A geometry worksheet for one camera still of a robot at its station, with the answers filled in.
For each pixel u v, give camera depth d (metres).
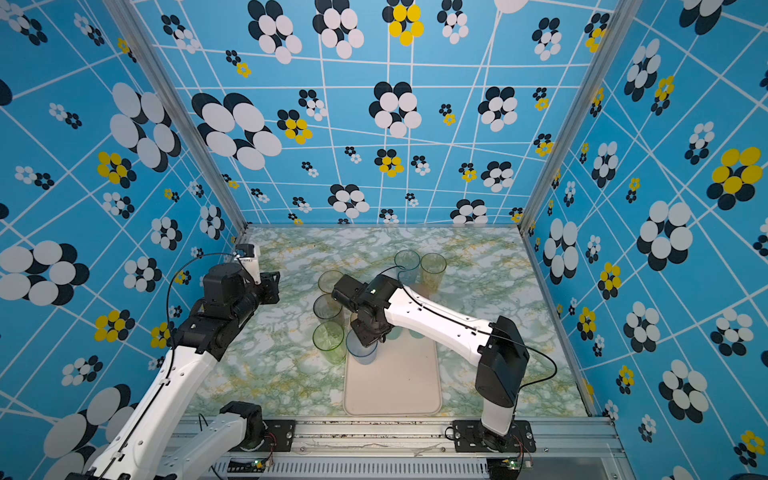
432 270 0.97
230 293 0.54
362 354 0.72
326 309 0.82
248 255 0.63
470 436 0.74
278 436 0.73
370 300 0.52
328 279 0.91
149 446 0.40
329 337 0.92
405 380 0.83
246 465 0.72
